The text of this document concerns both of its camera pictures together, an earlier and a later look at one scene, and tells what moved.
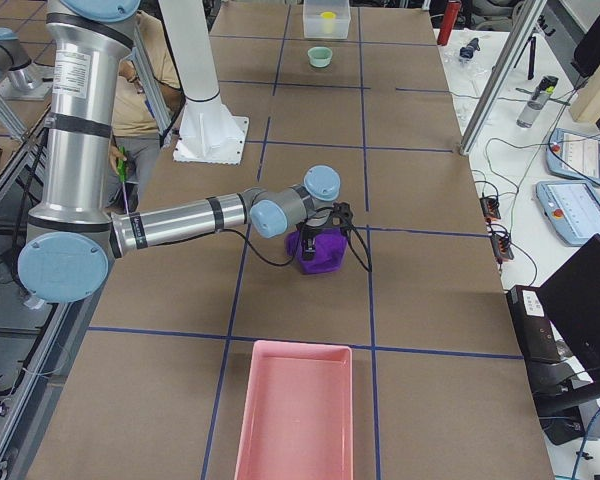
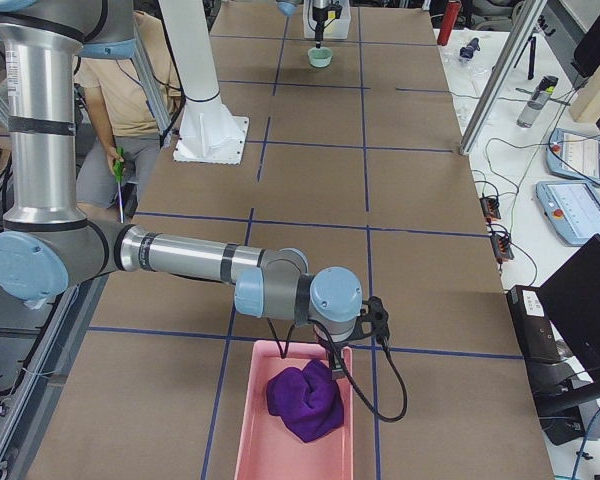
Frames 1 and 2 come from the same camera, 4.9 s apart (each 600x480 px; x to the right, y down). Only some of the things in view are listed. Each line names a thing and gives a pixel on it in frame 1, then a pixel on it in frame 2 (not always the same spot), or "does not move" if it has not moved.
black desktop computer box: [539, 340] does not move
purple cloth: [330, 245] → [308, 401]
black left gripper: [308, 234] → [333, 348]
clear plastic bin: [326, 19] does not move
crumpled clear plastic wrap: [466, 79] does not move
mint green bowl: [320, 56] does not move
